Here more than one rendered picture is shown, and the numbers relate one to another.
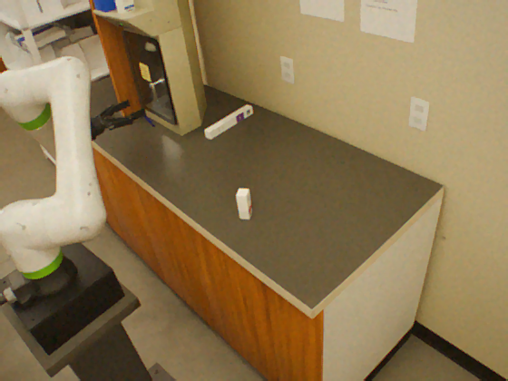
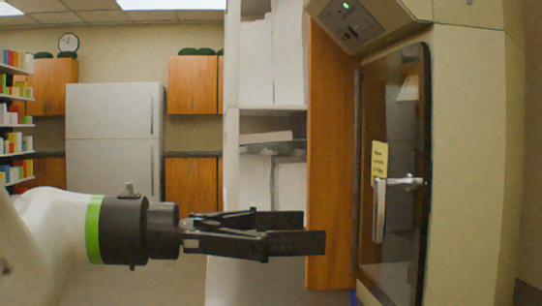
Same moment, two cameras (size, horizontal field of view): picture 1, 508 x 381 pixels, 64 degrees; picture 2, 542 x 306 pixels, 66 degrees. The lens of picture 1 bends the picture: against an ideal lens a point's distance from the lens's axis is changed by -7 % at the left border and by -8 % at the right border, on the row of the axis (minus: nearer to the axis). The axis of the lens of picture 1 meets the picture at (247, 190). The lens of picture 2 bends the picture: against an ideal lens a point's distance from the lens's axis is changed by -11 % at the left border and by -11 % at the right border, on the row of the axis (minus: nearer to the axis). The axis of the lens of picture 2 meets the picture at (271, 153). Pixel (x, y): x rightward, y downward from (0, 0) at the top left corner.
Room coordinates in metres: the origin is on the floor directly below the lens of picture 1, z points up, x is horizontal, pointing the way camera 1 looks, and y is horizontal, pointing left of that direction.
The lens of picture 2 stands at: (1.11, 0.15, 1.27)
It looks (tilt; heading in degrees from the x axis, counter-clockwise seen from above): 3 degrees down; 30
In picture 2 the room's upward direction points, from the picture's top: straight up
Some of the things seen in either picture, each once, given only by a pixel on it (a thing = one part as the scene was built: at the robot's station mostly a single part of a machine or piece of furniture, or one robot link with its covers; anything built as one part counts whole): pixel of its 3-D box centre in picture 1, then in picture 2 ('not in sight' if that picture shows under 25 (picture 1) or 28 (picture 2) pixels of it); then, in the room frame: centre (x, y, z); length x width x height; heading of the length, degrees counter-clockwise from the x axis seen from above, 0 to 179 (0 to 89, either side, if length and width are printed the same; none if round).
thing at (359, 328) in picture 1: (212, 212); not in sight; (1.73, 0.19, 0.45); 2.05 x 0.67 x 0.90; 36
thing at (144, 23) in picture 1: (124, 22); (355, 11); (1.80, 0.39, 1.46); 0.32 x 0.11 x 0.10; 36
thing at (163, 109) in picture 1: (149, 77); (385, 181); (1.83, 0.35, 1.19); 0.30 x 0.01 x 0.40; 36
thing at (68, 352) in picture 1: (69, 307); not in sight; (0.83, 0.59, 0.92); 0.32 x 0.32 x 0.04; 42
